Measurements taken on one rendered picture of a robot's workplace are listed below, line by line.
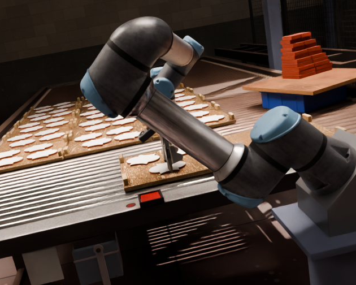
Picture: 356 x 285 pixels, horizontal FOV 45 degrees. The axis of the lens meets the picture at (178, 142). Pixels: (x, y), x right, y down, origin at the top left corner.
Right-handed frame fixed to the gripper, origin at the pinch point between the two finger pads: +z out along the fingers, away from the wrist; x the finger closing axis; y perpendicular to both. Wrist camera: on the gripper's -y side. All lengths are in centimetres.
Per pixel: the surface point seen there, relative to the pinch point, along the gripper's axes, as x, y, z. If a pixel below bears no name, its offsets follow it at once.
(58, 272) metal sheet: -23, -41, 20
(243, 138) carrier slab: 16.7, 34.3, -0.9
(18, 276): 73, -80, 72
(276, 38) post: 172, 115, -29
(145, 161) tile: 11.7, -6.9, 0.4
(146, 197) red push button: -20.4, -10.1, 2.0
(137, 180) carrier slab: -5.4, -11.8, 1.4
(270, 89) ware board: 55, 62, -12
